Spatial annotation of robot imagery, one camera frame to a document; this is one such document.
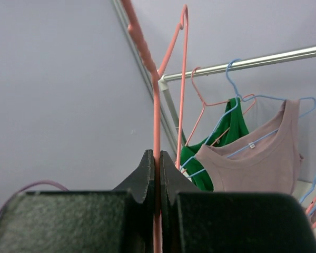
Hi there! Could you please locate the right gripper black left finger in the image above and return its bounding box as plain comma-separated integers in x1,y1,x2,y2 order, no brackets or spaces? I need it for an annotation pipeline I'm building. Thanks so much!
0,150,154,252

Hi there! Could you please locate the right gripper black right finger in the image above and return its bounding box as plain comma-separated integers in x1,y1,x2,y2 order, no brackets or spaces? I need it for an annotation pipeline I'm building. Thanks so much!
160,151,316,252

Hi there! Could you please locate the mauve pink tank top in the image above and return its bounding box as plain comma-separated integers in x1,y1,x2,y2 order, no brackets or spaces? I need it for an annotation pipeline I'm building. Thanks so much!
195,100,303,194

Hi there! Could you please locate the green tank top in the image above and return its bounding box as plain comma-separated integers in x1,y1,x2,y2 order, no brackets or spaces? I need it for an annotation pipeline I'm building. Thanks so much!
179,97,250,192

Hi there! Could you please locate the pink hanger under green top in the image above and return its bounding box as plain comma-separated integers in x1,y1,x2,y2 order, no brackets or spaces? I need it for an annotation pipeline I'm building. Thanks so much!
184,66,256,173

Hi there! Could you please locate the white metal clothes rack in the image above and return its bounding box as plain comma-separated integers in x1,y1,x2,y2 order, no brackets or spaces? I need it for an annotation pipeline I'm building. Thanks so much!
157,44,316,148

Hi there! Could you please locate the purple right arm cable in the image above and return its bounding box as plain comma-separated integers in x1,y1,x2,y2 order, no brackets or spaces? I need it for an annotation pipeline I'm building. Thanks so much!
0,180,70,230

